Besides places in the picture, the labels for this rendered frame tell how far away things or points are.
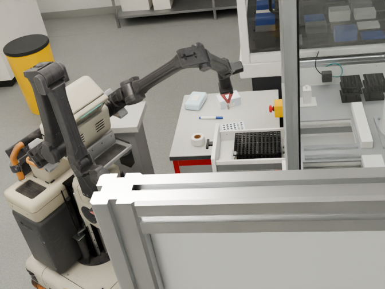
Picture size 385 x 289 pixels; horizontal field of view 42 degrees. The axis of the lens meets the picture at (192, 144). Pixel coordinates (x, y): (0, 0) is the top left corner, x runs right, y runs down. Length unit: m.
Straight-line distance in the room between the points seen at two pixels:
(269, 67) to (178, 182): 2.68
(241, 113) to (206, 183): 2.45
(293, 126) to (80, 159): 0.80
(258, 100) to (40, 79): 1.58
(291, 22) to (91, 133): 1.09
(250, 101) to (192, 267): 2.51
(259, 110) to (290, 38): 1.39
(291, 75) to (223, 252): 1.15
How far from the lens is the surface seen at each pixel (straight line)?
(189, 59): 2.00
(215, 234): 0.46
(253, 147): 2.37
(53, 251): 2.72
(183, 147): 2.67
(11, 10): 5.72
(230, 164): 2.32
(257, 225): 0.43
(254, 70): 3.10
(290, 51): 1.54
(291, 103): 1.63
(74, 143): 1.87
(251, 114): 2.85
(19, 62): 4.64
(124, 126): 2.95
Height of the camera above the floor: 2.33
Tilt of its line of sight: 36 degrees down
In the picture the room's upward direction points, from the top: 10 degrees counter-clockwise
